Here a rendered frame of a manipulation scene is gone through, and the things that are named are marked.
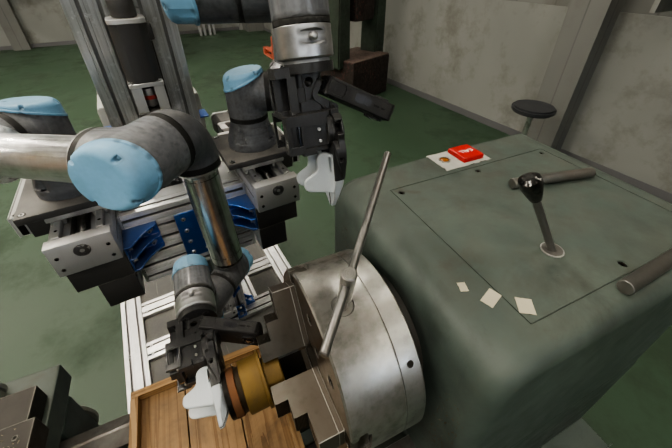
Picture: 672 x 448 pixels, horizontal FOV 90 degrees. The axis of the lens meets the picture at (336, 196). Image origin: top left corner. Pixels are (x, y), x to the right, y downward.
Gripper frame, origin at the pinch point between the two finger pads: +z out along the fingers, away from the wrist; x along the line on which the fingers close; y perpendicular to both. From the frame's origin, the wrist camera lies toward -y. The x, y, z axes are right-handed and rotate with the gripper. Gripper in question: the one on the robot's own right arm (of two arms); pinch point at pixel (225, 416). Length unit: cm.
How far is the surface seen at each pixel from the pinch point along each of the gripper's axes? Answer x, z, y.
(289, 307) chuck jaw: 9.6, -7.5, -13.5
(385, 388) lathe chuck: 8.7, 9.8, -21.5
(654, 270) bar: 19, 16, -63
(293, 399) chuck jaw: 2.4, 3.1, -10.0
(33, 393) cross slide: -10.9, -24.4, 34.0
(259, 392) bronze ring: 2.5, 0.1, -5.6
